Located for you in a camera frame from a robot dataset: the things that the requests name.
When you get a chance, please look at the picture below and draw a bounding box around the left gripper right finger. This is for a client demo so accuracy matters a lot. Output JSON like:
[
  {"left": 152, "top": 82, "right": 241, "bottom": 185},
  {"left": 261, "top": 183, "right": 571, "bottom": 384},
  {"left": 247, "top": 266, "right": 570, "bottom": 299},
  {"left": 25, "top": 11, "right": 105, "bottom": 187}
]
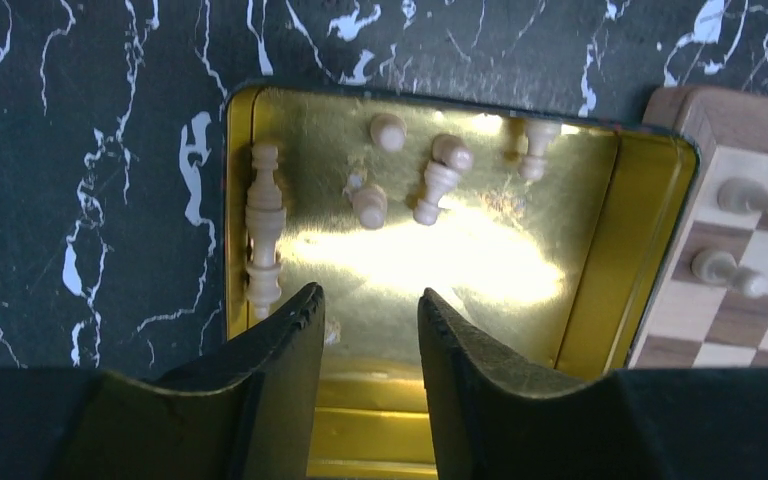
[{"left": 417, "top": 289, "right": 768, "bottom": 479}]

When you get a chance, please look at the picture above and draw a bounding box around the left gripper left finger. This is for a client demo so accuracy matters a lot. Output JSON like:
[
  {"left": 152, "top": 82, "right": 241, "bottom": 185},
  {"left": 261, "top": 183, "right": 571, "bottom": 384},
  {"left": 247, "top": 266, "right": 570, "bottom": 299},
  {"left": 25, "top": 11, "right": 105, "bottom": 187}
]
[{"left": 0, "top": 283, "right": 326, "bottom": 479}]

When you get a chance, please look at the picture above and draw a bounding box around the white chess pawn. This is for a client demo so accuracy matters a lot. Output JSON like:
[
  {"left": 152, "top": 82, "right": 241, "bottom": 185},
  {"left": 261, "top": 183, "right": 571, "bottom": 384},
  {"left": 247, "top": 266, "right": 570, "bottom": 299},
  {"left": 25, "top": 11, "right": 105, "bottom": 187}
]
[{"left": 690, "top": 249, "right": 768, "bottom": 299}]

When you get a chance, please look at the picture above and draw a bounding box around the white chess piece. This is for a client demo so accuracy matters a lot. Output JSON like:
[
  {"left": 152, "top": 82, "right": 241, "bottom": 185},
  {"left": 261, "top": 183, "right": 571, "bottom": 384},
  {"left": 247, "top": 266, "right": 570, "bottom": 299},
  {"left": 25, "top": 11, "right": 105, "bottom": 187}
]
[
  {"left": 245, "top": 143, "right": 286, "bottom": 268},
  {"left": 717, "top": 177, "right": 768, "bottom": 216}
]

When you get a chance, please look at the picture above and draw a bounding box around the white chess piece in tray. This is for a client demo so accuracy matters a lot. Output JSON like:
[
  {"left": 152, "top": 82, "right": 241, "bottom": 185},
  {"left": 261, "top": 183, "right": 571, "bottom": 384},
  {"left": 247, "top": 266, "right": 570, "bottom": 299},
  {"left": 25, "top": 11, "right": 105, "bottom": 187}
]
[{"left": 245, "top": 143, "right": 286, "bottom": 268}]

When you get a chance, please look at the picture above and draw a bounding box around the wooden chess board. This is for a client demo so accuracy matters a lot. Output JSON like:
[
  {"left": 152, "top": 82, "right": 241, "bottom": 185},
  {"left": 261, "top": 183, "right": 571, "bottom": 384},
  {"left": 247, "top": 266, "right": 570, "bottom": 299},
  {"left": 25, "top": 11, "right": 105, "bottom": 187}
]
[{"left": 629, "top": 86, "right": 768, "bottom": 368}]

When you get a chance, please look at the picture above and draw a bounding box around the white bishop in tray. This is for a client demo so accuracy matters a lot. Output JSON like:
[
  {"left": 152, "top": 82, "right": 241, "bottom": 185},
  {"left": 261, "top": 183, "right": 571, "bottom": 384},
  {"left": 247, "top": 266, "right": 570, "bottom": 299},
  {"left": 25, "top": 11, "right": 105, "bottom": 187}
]
[{"left": 246, "top": 262, "right": 282, "bottom": 321}]

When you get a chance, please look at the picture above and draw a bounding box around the left gold tin tray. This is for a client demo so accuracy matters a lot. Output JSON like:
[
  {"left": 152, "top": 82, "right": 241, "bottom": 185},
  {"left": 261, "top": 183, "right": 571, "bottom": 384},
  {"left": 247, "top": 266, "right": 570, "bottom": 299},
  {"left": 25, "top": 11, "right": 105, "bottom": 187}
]
[{"left": 224, "top": 83, "right": 699, "bottom": 479}]

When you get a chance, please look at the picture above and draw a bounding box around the white pawn in tray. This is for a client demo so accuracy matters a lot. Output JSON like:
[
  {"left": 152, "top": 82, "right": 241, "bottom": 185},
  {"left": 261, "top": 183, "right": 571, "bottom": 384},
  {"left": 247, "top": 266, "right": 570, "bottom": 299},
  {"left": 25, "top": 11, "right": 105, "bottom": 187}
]
[
  {"left": 350, "top": 184, "right": 388, "bottom": 230},
  {"left": 518, "top": 119, "right": 562, "bottom": 181},
  {"left": 370, "top": 113, "right": 407, "bottom": 152},
  {"left": 413, "top": 134, "right": 474, "bottom": 226}
]

